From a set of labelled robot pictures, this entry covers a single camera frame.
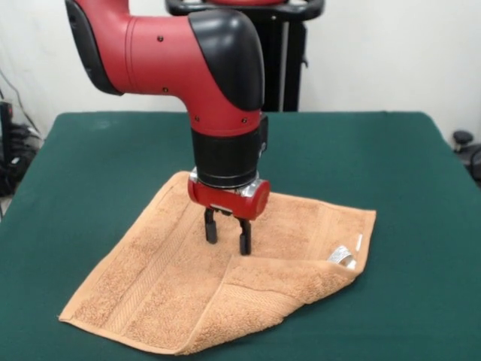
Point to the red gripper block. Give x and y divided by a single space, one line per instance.
233 201

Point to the tan terry towel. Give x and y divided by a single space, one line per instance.
169 282

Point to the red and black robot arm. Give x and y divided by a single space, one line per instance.
180 67

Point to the dark green table cloth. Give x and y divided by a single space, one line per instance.
413 301

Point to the black box device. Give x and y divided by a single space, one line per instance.
5 124

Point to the black chair base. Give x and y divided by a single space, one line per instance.
467 150

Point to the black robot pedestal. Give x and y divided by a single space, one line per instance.
285 56

